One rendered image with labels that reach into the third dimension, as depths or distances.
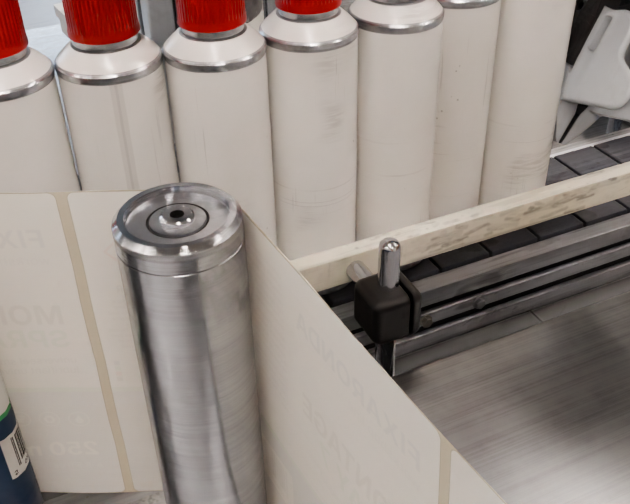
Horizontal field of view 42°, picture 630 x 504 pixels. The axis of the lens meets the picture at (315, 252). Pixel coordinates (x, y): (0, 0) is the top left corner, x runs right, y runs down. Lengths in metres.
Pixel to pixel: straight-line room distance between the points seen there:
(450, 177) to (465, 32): 0.09
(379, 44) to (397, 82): 0.02
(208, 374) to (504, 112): 0.33
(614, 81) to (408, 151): 0.15
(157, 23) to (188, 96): 0.15
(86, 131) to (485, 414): 0.24
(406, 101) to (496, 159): 0.11
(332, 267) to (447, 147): 0.11
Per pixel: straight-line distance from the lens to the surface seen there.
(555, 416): 0.45
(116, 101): 0.41
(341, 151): 0.46
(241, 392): 0.27
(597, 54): 0.57
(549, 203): 0.55
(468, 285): 0.53
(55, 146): 0.42
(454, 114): 0.51
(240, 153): 0.43
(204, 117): 0.42
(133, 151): 0.42
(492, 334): 0.56
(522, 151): 0.55
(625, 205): 0.62
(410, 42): 0.45
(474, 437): 0.43
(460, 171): 0.53
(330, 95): 0.44
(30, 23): 1.13
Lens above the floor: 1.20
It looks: 36 degrees down
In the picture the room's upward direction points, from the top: 1 degrees counter-clockwise
